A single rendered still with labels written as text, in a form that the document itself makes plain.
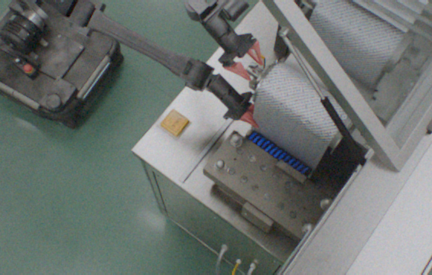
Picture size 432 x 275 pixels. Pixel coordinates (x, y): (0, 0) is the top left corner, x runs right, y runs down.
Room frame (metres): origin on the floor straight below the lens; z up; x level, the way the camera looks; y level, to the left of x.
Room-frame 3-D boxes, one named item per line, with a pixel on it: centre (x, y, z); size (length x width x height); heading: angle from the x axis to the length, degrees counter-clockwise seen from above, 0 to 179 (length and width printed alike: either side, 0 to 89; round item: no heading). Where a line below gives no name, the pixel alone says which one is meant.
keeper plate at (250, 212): (0.39, -0.13, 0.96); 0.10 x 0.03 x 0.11; 53
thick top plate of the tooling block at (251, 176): (0.47, -0.17, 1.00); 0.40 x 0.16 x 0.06; 53
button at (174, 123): (0.72, 0.14, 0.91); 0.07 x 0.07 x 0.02; 53
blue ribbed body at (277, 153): (0.57, -0.19, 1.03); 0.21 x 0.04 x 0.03; 53
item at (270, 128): (0.59, -0.20, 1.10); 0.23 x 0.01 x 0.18; 53
